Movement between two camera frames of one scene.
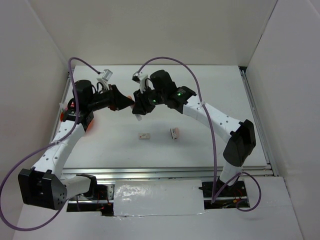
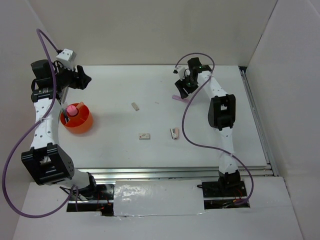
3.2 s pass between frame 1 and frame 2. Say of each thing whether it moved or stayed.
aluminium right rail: stayed
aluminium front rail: stayed
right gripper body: moved
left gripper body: moved
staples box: stayed
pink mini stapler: stayed
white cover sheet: stayed
